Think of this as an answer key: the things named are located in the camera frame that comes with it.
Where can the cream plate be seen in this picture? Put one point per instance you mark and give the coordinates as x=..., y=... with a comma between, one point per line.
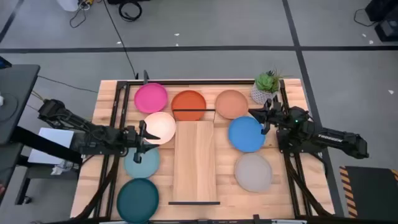
x=163, y=126

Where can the pink plate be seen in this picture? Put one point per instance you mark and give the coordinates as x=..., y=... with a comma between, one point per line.
x=150, y=98

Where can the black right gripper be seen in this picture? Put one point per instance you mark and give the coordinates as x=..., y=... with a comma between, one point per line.
x=271, y=116

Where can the white patterned plant pot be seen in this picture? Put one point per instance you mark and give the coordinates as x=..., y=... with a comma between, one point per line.
x=259, y=95

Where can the black yellow striped mat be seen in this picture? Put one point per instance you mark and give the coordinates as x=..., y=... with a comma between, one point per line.
x=373, y=193

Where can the black desk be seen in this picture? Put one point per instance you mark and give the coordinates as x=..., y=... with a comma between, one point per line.
x=18, y=81

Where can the orange plate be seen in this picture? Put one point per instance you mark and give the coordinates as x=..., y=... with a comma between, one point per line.
x=188, y=101

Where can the green succulent plant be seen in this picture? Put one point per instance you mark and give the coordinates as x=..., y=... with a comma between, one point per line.
x=266, y=81

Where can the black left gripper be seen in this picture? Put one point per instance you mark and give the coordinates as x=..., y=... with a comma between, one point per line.
x=138, y=141

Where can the grey plate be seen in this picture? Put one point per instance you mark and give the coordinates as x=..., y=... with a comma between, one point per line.
x=253, y=172

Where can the dark teal plate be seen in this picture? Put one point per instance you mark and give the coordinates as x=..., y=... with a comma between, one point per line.
x=137, y=200

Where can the crumpled clear plastic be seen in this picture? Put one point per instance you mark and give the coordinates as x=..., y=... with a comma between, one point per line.
x=62, y=167

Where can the white container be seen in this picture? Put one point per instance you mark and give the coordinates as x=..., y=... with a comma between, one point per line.
x=66, y=4

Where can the blue plate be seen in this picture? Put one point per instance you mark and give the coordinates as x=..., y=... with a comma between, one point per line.
x=245, y=135

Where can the white paper sheet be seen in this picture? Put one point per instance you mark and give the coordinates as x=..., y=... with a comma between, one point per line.
x=56, y=137

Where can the black metal table frame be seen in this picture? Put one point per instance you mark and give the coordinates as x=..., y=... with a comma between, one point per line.
x=119, y=99

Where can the peach plate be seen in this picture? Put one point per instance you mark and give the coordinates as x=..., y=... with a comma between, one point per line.
x=231, y=104

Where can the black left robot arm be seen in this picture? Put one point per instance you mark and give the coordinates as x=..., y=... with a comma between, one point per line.
x=77, y=123

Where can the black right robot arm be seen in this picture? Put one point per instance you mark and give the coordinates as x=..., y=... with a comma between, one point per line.
x=335, y=138

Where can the wooden dish rack board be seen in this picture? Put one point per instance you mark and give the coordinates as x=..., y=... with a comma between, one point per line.
x=194, y=161

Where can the light teal plate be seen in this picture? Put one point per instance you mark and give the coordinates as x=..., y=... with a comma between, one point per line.
x=146, y=166

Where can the black equipment case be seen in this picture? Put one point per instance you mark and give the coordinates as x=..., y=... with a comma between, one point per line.
x=387, y=21

